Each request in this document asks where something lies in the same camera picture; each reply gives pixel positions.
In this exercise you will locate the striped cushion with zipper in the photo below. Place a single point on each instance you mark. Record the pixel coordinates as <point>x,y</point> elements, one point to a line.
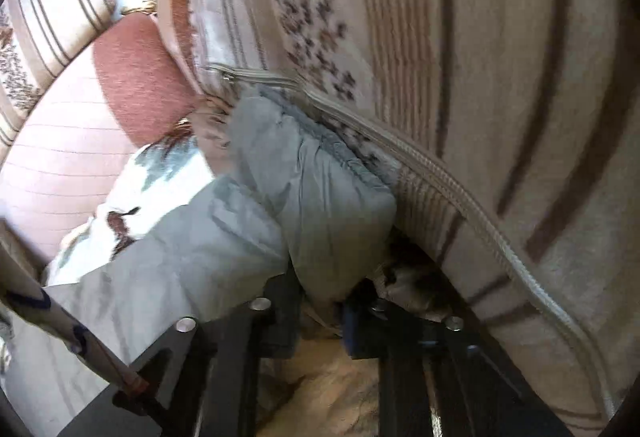
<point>450,67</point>

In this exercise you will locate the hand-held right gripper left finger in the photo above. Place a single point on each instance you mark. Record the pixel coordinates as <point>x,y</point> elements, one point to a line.
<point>280,334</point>

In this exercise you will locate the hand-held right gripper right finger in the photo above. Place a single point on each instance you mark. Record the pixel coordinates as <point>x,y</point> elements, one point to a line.
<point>353,334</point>

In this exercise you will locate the grey quilted jacket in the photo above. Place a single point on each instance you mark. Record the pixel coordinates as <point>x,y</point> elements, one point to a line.
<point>240,227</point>

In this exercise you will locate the striped floral sofa cushion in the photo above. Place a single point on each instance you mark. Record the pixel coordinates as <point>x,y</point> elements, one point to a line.
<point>60,7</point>

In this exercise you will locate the pink bolster cushion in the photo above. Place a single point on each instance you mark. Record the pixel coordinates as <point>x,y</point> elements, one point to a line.
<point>65,152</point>

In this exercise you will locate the white printed stick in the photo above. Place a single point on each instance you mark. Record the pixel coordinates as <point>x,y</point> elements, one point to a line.
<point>60,323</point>

